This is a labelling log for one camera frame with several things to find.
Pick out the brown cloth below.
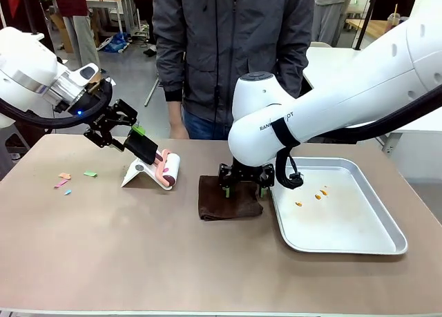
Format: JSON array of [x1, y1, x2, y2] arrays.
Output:
[[198, 175, 265, 222]]

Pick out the person in grey clothes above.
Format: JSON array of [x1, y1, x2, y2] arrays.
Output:
[[313, 0, 358, 48]]

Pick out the figure in dark red clothes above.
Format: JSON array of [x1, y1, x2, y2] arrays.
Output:
[[0, 0, 56, 54]]

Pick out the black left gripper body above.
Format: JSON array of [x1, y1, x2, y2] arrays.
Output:
[[70, 92, 120, 133]]

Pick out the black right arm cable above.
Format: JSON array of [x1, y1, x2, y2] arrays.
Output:
[[271, 87, 442, 191]]

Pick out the pink white lint roller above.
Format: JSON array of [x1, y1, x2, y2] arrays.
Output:
[[153, 149, 182, 190]]

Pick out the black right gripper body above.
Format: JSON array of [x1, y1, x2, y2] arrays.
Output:
[[231, 163, 263, 184]]

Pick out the plastic cup with straw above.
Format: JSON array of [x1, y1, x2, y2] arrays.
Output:
[[386, 12, 410, 32]]

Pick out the blue jeans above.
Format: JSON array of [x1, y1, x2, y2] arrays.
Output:
[[182, 108, 233, 141]]

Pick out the blue plastic bag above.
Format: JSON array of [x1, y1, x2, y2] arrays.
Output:
[[102, 32, 131, 54]]

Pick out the silver metal tray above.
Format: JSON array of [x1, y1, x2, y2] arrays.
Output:
[[269, 157, 409, 256]]

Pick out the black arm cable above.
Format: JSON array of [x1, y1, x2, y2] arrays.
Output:
[[271, 87, 442, 191], [0, 78, 117, 130]]

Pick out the grey sleeved right forearm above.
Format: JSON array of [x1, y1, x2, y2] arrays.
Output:
[[153, 30, 190, 103]]

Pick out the wooden table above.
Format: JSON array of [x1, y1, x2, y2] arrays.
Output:
[[345, 18, 393, 39]]

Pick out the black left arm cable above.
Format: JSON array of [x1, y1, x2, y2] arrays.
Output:
[[0, 78, 117, 130]]

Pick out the person right hand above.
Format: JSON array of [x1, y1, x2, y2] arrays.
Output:
[[168, 100, 190, 140]]

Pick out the white folded stand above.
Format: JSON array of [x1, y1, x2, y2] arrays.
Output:
[[120, 157, 173, 191]]

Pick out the cardboard box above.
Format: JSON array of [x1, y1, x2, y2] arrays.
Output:
[[49, 12, 76, 54]]

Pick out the grey jacket torso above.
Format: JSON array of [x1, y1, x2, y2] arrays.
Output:
[[151, 0, 316, 125]]

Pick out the mannequin red top grey skirt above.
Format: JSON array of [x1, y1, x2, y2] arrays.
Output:
[[54, 0, 102, 70]]

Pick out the black pole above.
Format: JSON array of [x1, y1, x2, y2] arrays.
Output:
[[354, 0, 379, 51]]

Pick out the aluminium bar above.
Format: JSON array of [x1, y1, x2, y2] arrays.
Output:
[[144, 76, 161, 108]]

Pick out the grey sleeved left forearm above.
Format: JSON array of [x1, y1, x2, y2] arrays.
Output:
[[275, 37, 314, 99]]

